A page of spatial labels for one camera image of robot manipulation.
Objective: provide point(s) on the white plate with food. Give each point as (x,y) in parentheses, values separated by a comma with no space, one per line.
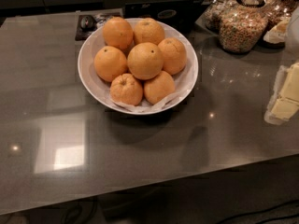
(276,35)

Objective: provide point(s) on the glass jar of cereal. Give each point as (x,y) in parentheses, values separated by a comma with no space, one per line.
(242,26)

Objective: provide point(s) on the black box with label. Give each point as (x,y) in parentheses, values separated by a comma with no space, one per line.
(179,14)

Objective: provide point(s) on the orange centre top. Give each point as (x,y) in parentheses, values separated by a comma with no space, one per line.
(145,61)

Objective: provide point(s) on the orange front right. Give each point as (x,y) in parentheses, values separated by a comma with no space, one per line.
(159,87)

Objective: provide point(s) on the orange front left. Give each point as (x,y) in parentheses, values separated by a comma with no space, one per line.
(126,89)

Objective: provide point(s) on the glass jar behind left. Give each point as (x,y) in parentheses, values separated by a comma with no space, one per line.
(212,15)

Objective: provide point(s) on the white bowl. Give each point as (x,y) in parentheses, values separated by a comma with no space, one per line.
(95,85)

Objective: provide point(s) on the glass jar back right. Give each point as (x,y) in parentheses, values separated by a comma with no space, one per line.
(279,10)

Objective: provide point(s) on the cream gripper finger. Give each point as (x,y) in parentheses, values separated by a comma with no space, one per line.
(284,102)

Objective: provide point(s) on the orange top left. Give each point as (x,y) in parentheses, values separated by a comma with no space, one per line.
(118,33)

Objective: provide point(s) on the orange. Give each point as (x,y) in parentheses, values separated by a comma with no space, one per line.
(110,62)
(148,30)
(145,61)
(159,87)
(118,33)
(175,55)
(126,89)

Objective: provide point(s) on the orange top middle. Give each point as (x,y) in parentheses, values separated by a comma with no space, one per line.
(148,30)

